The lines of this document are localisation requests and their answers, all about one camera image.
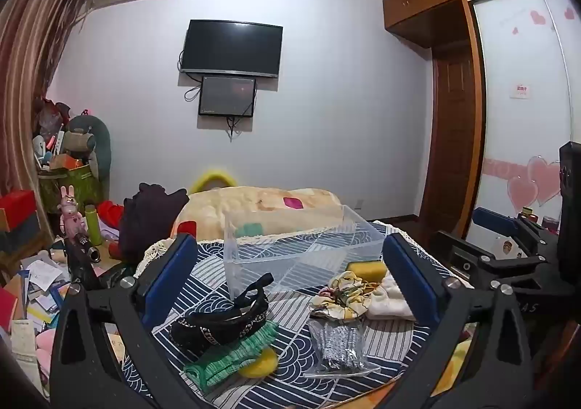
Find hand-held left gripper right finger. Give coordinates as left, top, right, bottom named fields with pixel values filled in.
left=382, top=233, right=534, bottom=409

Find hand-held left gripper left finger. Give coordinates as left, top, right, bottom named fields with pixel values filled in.
left=49, top=233, right=219, bottom=409

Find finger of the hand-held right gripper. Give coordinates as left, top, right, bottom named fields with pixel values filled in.
left=431, top=231, right=552, bottom=289
left=472, top=207, right=561, bottom=262

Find white cloth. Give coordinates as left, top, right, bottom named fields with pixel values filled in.
left=365, top=275, right=416, bottom=321

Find rectangular yellow sponge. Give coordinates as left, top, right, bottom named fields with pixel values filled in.
left=346, top=260, right=389, bottom=285

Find black patterned headband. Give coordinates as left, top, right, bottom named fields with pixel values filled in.
left=169, top=273, right=271, bottom=352

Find floral fabric scrunchie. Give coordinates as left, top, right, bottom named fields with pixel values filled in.
left=309, top=271, right=386, bottom=323

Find green knitted cloth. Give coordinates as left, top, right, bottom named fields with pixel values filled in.
left=184, top=320, right=280, bottom=394

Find clear plastic storage box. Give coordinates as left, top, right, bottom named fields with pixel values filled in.
left=223, top=204, right=386, bottom=301

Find pink soft cloth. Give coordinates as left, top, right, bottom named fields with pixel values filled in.
left=27, top=329, right=60, bottom=385

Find dark purple garment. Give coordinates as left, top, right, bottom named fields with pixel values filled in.
left=119, top=183, right=190, bottom=264

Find red cloth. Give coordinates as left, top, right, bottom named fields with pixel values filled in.
left=97, top=200, right=125, bottom=232

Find black flashlight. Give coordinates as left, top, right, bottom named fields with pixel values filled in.
left=64, top=234, right=104, bottom=292

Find brown wooden door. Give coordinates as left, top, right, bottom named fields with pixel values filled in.
left=420, top=43, right=476, bottom=235

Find green bottle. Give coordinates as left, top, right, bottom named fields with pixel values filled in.
left=85, top=204, right=104, bottom=246

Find white sliding wardrobe door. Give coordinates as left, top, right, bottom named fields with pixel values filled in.
left=467, top=0, right=581, bottom=248

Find clear bag of hair pins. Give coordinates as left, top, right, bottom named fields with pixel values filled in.
left=303, top=313, right=381, bottom=378

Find beige printed blanket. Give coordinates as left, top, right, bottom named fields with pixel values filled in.
left=171, top=186, right=346, bottom=242

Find pink bunny toy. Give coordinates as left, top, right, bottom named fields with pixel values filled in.
left=59, top=186, right=87, bottom=237

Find green bag of clutter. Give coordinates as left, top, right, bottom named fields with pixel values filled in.
left=38, top=164, right=104, bottom=215

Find pile of papers and books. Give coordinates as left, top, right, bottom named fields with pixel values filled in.
left=0, top=250, right=85, bottom=346

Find blue white patterned bedspread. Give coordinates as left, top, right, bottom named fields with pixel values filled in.
left=120, top=220, right=473, bottom=409

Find green grey plush toy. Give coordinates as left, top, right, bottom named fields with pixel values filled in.
left=62, top=114, right=112, bottom=183

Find grey box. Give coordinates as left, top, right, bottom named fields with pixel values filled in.
left=0, top=214, right=42, bottom=255

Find red box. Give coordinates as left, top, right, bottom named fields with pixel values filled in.
left=0, top=190, right=37, bottom=230

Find small black monitor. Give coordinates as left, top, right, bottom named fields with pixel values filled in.
left=198, top=76, right=258, bottom=118

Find pile of toys and bottles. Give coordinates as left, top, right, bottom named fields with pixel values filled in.
left=32, top=98, right=73, bottom=174

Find brown striped curtain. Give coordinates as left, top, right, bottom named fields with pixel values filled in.
left=0, top=0, right=97, bottom=214

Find pink heart wall stickers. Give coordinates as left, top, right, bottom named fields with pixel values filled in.
left=483, top=156, right=562, bottom=214

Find yellow plush ring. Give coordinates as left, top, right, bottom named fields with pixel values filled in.
left=190, top=168, right=239, bottom=194

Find wall-mounted black television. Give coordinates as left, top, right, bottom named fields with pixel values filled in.
left=179, top=19, right=284, bottom=79

